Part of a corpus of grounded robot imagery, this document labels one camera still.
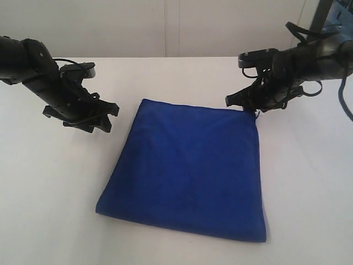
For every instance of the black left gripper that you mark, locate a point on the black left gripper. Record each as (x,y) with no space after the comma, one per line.
(68,101)

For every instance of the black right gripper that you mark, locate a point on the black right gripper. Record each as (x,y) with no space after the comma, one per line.
(267,94)

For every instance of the blue towel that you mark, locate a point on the blue towel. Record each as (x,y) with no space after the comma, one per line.
(190,169)

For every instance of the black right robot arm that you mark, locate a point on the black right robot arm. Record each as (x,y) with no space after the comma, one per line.
(281,74)

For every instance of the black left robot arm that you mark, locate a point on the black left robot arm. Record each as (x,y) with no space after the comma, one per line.
(29,62)

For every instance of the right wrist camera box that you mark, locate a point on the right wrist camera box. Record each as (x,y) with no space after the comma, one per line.
(257,59)

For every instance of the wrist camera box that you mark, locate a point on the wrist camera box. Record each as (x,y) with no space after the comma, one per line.
(84,70)
(257,59)

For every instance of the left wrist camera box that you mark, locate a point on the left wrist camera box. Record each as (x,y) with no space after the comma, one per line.
(84,70)

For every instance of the dark window frame post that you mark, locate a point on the dark window frame post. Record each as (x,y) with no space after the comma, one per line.
(320,15)

